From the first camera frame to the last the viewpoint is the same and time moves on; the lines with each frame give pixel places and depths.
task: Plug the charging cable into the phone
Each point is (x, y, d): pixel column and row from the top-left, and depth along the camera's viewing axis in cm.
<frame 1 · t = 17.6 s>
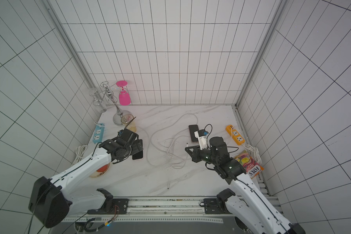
left hand: (132, 151, 83), fingers open
right hand: (181, 150, 71), fingers closed
orange power strip: (236, 137, 99), point 3 cm above the table
colourful candy bag: (253, 165, 85), point 4 cm above the table
teal power strip: (99, 133, 102), point 2 cm above the table
chrome glass holder stand: (112, 100, 99), point 20 cm above the table
pink wine glass: (124, 99, 106), point 15 cm above the table
clear wine glass: (97, 102, 108), point 12 cm above the table

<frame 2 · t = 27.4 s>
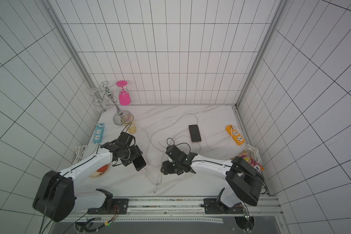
left hand: (136, 158, 85), fingers open
right hand: (159, 173, 80), fingers open
the named things where they were.

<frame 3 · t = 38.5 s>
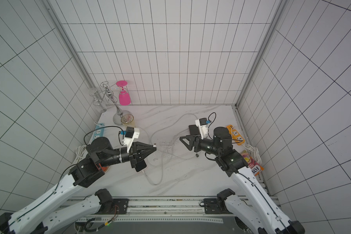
left hand: (152, 151, 58), fingers closed
right hand: (178, 139, 66), fingers open
the named things where they were.

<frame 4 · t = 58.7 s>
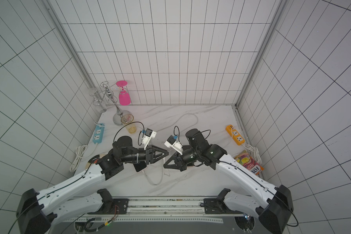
left hand: (163, 155, 66), fingers open
right hand: (161, 169, 63), fingers closed
the named things where they were.

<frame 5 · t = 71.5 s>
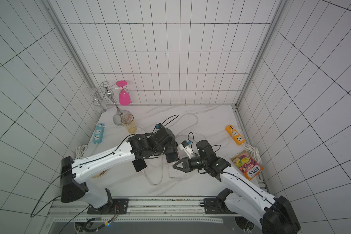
left hand: (168, 149, 73), fingers open
right hand: (170, 168, 70), fingers closed
the named things where they were.

